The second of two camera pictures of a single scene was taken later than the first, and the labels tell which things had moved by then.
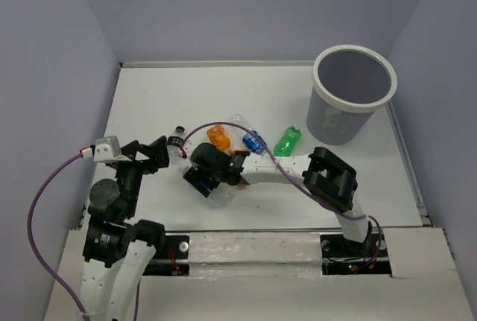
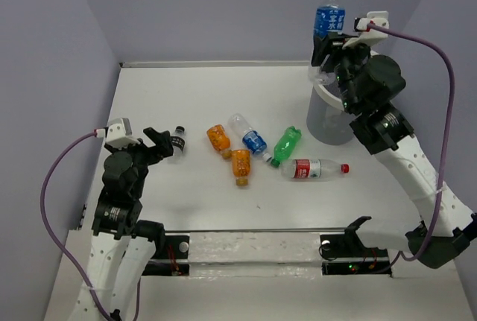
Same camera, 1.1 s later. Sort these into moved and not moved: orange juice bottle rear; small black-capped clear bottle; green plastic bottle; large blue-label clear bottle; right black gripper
Moved: right black gripper; large blue-label clear bottle
Not moved: green plastic bottle; orange juice bottle rear; small black-capped clear bottle
